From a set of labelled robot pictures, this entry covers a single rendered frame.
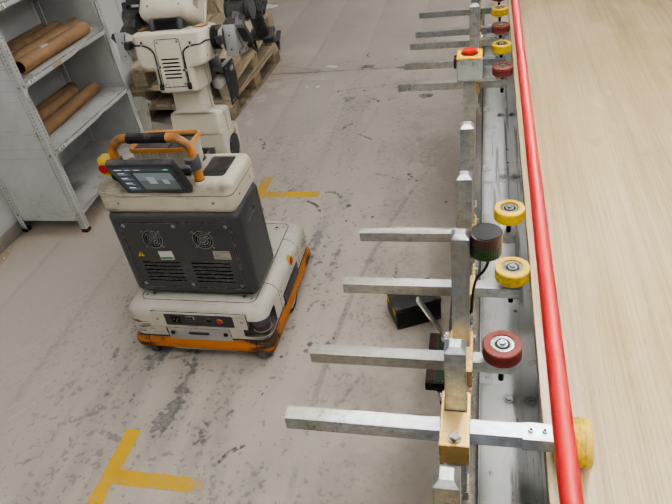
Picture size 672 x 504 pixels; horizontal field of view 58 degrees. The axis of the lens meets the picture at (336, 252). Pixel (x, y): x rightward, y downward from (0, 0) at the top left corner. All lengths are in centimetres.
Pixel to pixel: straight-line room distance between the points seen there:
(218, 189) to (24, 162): 176
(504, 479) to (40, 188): 302
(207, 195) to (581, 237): 126
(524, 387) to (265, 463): 105
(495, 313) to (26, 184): 281
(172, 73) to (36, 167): 148
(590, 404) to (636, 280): 38
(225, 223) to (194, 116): 51
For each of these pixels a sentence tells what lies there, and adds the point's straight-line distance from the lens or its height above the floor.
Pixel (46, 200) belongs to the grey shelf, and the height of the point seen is 22.
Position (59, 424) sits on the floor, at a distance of 274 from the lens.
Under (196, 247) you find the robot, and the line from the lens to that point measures 238.
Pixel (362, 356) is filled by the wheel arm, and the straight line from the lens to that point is 135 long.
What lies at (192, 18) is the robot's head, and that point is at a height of 126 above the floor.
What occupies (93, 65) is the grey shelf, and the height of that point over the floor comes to 66.
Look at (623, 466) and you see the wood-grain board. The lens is 117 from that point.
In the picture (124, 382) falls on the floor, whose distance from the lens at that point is 276.
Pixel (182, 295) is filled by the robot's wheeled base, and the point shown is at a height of 28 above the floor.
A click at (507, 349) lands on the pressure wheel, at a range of 130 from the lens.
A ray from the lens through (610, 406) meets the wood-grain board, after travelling 124.
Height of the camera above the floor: 185
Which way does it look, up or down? 37 degrees down
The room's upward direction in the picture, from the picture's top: 9 degrees counter-clockwise
